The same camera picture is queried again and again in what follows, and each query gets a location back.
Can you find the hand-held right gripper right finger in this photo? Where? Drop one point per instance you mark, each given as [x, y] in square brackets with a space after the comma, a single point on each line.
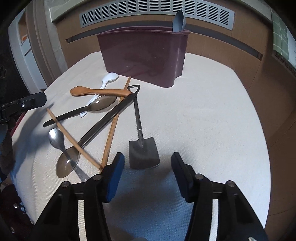
[179, 171]

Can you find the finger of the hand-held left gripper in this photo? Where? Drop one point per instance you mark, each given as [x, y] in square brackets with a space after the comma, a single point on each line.
[30, 100]

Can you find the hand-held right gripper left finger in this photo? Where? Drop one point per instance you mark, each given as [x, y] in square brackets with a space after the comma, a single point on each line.
[115, 176]

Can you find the black shovel-shaped spoon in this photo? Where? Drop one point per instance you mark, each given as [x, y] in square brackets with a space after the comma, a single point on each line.
[143, 155]

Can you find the wooden chopstick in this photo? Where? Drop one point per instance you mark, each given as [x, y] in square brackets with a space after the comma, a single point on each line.
[69, 139]
[111, 136]

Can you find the wooden spoon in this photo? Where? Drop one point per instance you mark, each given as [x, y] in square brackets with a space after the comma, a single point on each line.
[83, 90]

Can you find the maroon plastic utensil holder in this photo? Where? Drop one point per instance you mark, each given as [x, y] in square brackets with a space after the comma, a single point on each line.
[143, 53]

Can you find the metal spoon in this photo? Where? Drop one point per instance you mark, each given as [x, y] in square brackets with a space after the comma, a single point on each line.
[55, 138]

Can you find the white tablecloth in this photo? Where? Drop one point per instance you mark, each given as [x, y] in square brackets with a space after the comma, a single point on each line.
[208, 115]

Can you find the white plastic spoon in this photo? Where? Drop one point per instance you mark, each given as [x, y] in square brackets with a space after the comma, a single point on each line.
[109, 77]

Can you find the blue-grey plastic spoon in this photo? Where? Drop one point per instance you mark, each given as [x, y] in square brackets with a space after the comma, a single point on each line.
[178, 20]

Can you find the green tiled panel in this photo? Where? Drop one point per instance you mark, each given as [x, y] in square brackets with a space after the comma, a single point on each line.
[281, 32]

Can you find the white door frame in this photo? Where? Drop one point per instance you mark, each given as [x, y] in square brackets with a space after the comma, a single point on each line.
[25, 58]

